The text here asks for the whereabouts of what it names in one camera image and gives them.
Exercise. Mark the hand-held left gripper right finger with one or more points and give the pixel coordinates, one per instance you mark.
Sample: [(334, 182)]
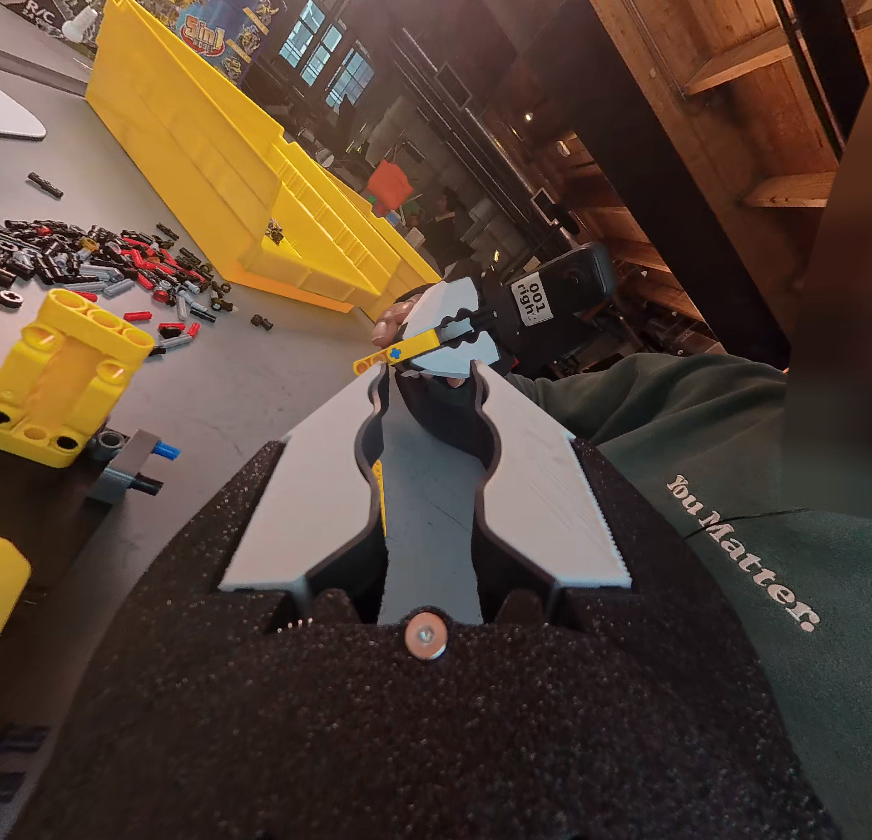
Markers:
[(552, 506)]

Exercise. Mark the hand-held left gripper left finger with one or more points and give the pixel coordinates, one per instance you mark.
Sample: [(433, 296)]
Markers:
[(306, 506)]

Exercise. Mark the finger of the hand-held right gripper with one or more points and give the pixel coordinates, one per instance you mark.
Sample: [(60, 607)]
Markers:
[(439, 305), (456, 359)]

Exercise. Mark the yellow lego beam blue pins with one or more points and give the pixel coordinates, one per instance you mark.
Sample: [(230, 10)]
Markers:
[(415, 344)]

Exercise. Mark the plain yellow lego beam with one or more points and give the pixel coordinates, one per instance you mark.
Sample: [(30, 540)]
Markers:
[(380, 506)]

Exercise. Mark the person's right forearm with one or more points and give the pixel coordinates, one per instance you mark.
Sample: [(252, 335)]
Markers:
[(647, 397)]

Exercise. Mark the assorted lego parts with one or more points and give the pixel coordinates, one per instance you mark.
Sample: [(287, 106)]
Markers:
[(275, 231)]

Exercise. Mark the partly built yellow lego model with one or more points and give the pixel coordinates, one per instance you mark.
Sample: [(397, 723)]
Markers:
[(68, 376)]

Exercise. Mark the pile of small lego pins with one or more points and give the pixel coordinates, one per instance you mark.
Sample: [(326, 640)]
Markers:
[(102, 254)]

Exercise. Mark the printed lego set box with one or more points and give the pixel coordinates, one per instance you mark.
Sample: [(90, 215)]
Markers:
[(225, 22)]

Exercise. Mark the person's right hand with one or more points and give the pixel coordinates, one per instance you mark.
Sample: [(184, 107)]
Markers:
[(387, 325)]

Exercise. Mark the orange crate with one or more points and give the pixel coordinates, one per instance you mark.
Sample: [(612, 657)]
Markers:
[(389, 186)]

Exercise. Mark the person's green sweatshirt torso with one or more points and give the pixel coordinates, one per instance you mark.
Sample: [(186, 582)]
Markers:
[(783, 581)]

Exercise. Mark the yellow plastic storage bin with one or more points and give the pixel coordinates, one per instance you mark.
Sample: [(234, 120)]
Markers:
[(191, 145)]

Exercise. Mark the white instruction board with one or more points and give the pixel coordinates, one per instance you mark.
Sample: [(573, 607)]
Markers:
[(17, 117)]

